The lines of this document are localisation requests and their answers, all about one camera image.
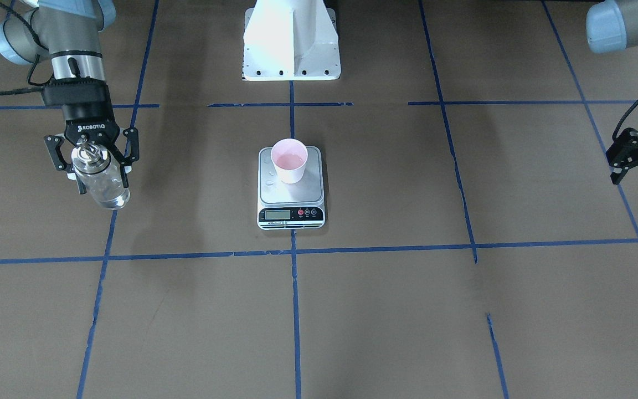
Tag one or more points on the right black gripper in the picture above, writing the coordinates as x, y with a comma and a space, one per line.
91, 127

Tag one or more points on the clear glass sauce bottle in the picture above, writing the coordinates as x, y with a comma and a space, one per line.
100, 175

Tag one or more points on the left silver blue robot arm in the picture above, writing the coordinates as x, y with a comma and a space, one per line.
612, 26

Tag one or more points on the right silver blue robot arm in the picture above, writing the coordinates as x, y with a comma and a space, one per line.
66, 33

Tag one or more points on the silver digital kitchen scale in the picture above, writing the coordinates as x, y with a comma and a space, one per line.
300, 205

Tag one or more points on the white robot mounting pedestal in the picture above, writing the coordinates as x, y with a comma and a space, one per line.
291, 41

